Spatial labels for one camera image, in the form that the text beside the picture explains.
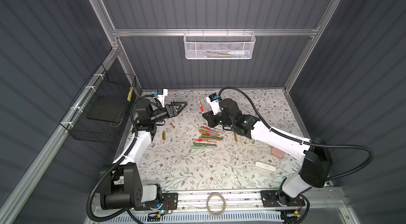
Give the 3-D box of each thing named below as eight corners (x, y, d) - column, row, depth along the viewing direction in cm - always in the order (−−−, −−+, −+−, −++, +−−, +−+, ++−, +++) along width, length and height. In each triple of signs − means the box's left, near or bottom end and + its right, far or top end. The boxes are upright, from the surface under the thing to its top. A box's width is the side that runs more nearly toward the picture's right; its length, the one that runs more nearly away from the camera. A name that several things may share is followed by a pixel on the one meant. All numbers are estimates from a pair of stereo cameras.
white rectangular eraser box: (254, 167, 85) (256, 164, 82) (255, 163, 86) (257, 161, 84) (273, 173, 83) (276, 171, 80) (274, 169, 84) (276, 167, 82)
